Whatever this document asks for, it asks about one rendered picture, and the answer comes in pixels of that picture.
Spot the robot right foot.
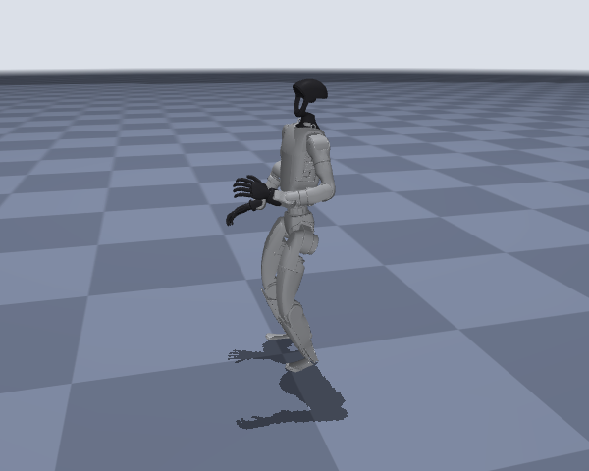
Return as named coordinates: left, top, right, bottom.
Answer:
left=265, top=333, right=289, bottom=340

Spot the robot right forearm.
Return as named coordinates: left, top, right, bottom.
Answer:
left=253, top=163, right=280, bottom=210

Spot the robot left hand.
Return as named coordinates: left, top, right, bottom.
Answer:
left=233, top=175, right=282, bottom=206

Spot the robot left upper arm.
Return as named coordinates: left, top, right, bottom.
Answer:
left=306, top=133, right=336, bottom=202

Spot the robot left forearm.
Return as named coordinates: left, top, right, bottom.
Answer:
left=273, top=183, right=333, bottom=209

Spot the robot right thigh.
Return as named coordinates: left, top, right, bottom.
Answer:
left=261, top=217, right=289, bottom=299

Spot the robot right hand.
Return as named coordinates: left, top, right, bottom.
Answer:
left=226, top=199, right=263, bottom=226

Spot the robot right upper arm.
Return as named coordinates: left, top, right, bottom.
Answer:
left=273, top=125, right=288, bottom=177

